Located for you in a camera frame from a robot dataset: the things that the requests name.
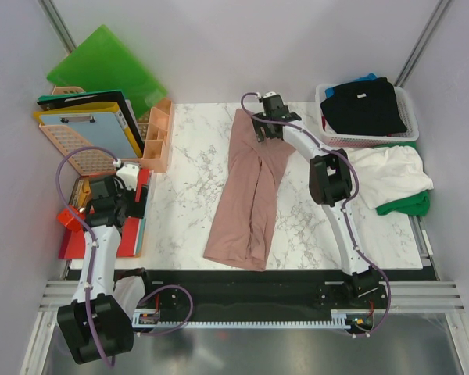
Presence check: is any white cable duct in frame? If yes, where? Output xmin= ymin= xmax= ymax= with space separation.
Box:
xmin=131 ymin=304 xmax=373 ymax=330

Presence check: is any white t shirt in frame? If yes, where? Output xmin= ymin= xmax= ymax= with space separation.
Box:
xmin=345 ymin=145 xmax=434 ymax=209

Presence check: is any brown book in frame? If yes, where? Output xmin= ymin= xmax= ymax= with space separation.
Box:
xmin=68 ymin=177 xmax=91 ymax=210

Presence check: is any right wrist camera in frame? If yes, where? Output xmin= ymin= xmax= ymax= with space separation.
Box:
xmin=260 ymin=91 xmax=277 ymax=102

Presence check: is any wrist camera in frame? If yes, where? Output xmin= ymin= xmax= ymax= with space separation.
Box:
xmin=260 ymin=91 xmax=277 ymax=102
xmin=116 ymin=162 xmax=140 ymax=191

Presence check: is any white laundry basket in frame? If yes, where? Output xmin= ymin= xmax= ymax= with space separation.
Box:
xmin=315 ymin=84 xmax=419 ymax=148

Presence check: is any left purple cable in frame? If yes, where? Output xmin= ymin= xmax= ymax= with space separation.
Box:
xmin=56 ymin=145 xmax=195 ymax=369

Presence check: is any blue clipboard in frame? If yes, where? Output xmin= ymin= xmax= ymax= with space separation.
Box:
xmin=38 ymin=110 xmax=139 ymax=159

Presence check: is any black folder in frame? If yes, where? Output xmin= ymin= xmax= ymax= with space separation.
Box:
xmin=37 ymin=90 xmax=140 ymax=135

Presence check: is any aluminium frame rail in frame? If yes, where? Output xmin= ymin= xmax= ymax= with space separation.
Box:
xmin=38 ymin=218 xmax=467 ymax=313

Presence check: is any black t shirt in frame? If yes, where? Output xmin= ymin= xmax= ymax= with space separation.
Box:
xmin=320 ymin=77 xmax=407 ymax=137

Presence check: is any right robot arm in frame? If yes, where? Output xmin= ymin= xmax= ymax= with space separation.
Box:
xmin=250 ymin=91 xmax=383 ymax=308

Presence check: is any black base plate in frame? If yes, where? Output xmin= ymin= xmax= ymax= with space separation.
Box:
xmin=66 ymin=266 xmax=439 ymax=323

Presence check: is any red cube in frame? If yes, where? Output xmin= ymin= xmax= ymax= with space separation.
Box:
xmin=57 ymin=207 xmax=85 ymax=232

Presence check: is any red folder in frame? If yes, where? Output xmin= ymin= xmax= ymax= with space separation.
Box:
xmin=57 ymin=167 xmax=153 ymax=260

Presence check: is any yellow folder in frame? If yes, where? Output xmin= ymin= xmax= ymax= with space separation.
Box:
xmin=34 ymin=102 xmax=142 ymax=158

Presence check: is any teal folder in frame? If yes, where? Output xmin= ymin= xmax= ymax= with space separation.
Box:
xmin=134 ymin=169 xmax=152 ymax=258

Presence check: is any orange desk organizer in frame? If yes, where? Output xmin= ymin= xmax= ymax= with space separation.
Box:
xmin=138 ymin=98 xmax=174 ymax=173

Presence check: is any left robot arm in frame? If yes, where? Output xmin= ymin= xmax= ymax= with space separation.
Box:
xmin=57 ymin=170 xmax=156 ymax=366

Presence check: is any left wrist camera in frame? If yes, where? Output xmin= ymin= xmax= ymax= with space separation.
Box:
xmin=116 ymin=162 xmax=140 ymax=191

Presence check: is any green plastic folder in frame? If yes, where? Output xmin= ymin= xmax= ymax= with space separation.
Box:
xmin=47 ymin=25 xmax=167 ymax=116

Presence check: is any pink t shirt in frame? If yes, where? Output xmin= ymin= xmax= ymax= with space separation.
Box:
xmin=203 ymin=109 xmax=295 ymax=271

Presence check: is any green t shirt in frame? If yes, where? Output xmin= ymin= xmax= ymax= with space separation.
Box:
xmin=374 ymin=142 xmax=434 ymax=216

